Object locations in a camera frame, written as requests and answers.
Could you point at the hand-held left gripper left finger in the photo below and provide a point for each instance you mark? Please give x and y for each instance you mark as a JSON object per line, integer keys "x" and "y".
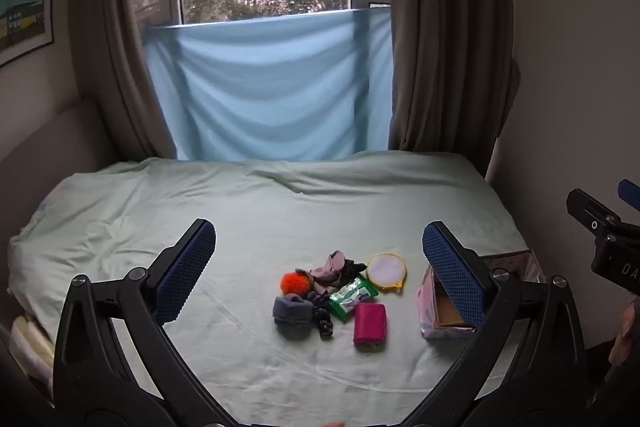
{"x": 185, "y": 272}

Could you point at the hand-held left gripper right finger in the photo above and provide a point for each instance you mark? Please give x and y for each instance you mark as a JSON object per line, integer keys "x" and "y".
{"x": 452, "y": 272}

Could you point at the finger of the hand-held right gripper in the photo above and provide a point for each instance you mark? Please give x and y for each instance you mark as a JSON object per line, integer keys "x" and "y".
{"x": 629, "y": 194}
{"x": 586, "y": 207}

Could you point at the cardboard box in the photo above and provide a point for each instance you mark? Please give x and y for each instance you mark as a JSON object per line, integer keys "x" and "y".
{"x": 445, "y": 312}

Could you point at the yellow-rimmed round mesh pouch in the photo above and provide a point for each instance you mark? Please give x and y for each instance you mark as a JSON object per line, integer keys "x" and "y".
{"x": 385, "y": 269}

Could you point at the dark scrunchie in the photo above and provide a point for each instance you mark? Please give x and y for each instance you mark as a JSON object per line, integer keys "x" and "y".
{"x": 356, "y": 268}

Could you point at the magenta zip pouch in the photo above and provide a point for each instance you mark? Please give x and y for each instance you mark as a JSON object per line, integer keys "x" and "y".
{"x": 370, "y": 324}

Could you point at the green packet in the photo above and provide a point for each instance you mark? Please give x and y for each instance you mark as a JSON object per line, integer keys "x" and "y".
{"x": 350, "y": 299}

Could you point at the orange pom-pom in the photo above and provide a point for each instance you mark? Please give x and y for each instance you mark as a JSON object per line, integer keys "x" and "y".
{"x": 294, "y": 283}

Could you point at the grey fleece scrunchie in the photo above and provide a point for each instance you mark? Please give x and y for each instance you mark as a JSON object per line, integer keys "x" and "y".
{"x": 292, "y": 312}

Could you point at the pink cloth bundle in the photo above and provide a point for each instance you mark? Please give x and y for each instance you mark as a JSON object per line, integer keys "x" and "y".
{"x": 330, "y": 269}

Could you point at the person's right hand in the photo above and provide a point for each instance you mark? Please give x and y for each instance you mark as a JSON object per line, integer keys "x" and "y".
{"x": 625, "y": 337}

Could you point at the bed with light green sheet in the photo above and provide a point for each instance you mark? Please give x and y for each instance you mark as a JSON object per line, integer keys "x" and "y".
{"x": 250, "y": 207}

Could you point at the white folded bedding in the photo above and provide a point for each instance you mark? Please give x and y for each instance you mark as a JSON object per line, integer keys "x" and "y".
{"x": 30, "y": 342}

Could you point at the beige upholstered headboard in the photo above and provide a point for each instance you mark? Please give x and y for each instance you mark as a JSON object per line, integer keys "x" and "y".
{"x": 50, "y": 132}

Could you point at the light blue hanging cloth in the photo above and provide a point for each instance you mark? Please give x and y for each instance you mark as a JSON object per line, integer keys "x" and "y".
{"x": 265, "y": 82}

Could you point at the brown curtain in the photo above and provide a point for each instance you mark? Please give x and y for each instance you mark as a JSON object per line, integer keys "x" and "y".
{"x": 110, "y": 57}
{"x": 440, "y": 57}

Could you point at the framed wall picture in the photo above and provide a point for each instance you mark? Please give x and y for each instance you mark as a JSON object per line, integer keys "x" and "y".
{"x": 25, "y": 12}

